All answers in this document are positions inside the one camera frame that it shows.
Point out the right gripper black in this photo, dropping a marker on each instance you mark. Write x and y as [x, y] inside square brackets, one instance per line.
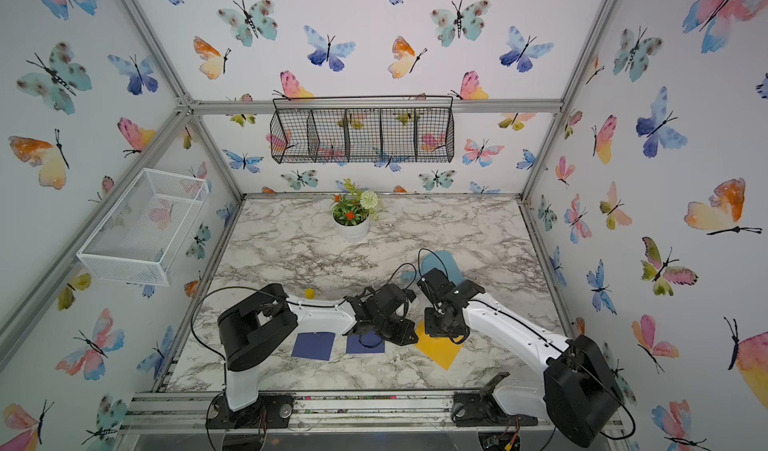
[431, 331]

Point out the left navy envelope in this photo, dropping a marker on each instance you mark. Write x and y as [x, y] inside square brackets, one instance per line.
[314, 346]

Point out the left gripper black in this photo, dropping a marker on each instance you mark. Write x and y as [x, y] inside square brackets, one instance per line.
[407, 327]

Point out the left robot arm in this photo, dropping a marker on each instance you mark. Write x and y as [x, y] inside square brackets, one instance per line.
[251, 330]

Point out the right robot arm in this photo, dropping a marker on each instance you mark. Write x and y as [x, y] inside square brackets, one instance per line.
[580, 393]

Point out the black wire wall basket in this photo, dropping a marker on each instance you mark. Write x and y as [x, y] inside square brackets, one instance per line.
[378, 130]

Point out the white mesh wall basket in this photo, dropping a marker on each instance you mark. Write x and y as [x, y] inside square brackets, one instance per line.
[138, 239]

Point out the potted flower plant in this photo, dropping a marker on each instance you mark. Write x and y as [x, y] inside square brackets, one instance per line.
[354, 210]

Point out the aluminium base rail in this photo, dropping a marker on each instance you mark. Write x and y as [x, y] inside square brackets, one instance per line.
[322, 411]

